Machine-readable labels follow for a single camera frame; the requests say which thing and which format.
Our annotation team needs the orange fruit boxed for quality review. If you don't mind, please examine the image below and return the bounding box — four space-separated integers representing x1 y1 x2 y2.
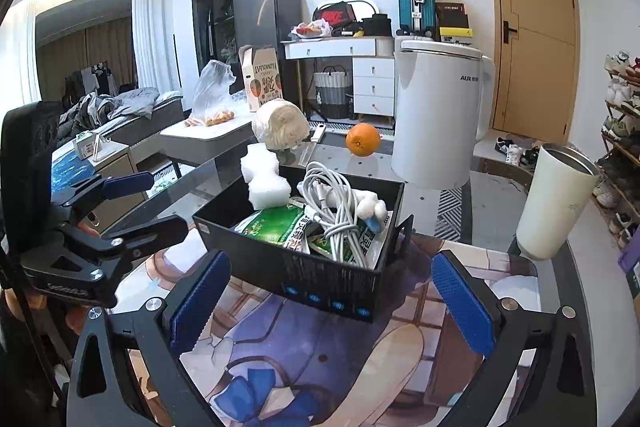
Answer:
345 122 381 157

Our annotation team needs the grey low side table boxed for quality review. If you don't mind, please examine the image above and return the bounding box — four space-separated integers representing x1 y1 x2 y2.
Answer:
160 116 255 179

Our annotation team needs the green snack packet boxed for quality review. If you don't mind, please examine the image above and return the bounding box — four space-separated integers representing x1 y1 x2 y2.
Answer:
233 204 309 251

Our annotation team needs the white desk with drawers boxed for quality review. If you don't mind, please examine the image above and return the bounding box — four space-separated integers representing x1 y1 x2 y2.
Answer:
283 37 396 118

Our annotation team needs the white tall appliance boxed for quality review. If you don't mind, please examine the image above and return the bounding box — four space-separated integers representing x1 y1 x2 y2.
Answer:
392 36 496 190

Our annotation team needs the black storage box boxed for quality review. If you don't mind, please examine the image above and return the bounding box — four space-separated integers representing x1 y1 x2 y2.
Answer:
193 174 413 323

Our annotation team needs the shoe rack with shoes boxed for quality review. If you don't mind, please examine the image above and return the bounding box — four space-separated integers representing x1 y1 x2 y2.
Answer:
592 50 639 249

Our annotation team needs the purple paper bag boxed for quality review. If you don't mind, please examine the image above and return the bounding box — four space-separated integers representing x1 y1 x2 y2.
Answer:
618 235 640 299

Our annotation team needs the person's left hand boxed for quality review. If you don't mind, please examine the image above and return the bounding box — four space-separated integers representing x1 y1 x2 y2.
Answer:
1 289 89 335

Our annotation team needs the white foam block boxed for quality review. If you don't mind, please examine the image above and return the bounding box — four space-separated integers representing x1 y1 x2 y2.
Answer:
240 143 291 211

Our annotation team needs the white power cable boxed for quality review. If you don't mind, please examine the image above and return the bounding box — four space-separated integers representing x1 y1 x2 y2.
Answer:
296 160 369 267

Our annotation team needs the bed with grey bedding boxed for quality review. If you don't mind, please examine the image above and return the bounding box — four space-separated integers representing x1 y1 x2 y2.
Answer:
56 87 183 147

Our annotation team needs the fruit print cardboard box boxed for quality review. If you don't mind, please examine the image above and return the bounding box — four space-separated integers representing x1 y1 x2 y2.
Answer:
239 46 283 113

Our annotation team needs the cream tumbler cup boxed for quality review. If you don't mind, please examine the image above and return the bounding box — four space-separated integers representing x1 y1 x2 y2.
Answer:
515 143 600 260

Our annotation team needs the wooden door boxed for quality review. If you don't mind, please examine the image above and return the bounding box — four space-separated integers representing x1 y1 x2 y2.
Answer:
492 0 580 143

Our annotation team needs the dark grey refrigerator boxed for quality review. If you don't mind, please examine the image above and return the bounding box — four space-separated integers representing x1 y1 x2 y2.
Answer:
233 0 303 105

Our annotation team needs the white plush toy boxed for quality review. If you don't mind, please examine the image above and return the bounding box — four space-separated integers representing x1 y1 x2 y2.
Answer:
352 190 388 223

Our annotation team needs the clear plastic bag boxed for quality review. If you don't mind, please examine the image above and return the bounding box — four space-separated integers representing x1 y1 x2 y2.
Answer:
186 60 235 127

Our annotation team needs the red black shoe box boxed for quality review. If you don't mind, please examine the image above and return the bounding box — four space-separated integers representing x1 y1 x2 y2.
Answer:
312 1 357 30

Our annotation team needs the striped laundry basket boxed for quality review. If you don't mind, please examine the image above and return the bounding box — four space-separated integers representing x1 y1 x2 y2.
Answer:
312 66 352 119

